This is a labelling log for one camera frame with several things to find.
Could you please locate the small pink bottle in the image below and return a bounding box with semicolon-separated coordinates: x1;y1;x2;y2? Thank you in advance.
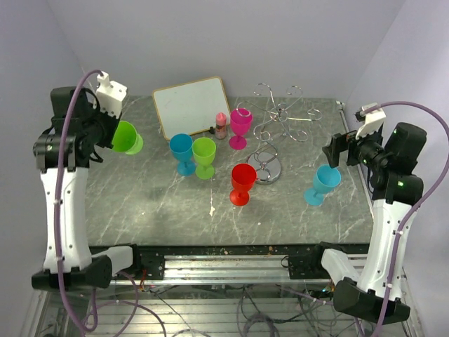
215;112;227;140

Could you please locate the green wine glass on table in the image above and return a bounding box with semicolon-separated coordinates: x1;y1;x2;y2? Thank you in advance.
192;137;217;180

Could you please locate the green wine glass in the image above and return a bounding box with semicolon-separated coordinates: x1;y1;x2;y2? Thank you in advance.
112;121;144;155
192;137;217;180

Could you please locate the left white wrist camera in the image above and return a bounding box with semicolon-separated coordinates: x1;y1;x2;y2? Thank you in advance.
95;72;128;119

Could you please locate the blue wine glass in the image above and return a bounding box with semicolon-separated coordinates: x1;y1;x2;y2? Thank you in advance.
304;165;342;206
169;133;196;176

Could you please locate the pink wine glass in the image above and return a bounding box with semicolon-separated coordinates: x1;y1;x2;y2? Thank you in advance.
229;108;253;150

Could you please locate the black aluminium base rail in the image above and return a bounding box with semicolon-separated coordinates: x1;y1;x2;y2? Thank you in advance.
87;242;373;282

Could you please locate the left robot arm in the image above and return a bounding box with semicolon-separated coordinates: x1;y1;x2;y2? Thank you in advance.
32;84;143;291

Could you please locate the chrome wine glass rack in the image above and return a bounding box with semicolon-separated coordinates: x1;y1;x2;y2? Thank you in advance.
236;83;323;185

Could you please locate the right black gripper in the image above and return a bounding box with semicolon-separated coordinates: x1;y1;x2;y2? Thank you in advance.
323;121;391;171

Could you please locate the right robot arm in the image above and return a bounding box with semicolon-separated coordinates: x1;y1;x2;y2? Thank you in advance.
309;122;427;324

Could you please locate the red wine glass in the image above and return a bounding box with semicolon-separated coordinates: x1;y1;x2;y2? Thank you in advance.
229;163;257;206

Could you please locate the small whiteboard with wooden frame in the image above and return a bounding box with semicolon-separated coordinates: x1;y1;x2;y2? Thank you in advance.
152;77;230;140

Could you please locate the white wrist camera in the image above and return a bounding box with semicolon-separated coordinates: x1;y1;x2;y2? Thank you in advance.
95;72;128;119
356;103;387;140

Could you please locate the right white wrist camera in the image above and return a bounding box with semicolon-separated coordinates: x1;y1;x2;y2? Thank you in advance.
356;103;387;140

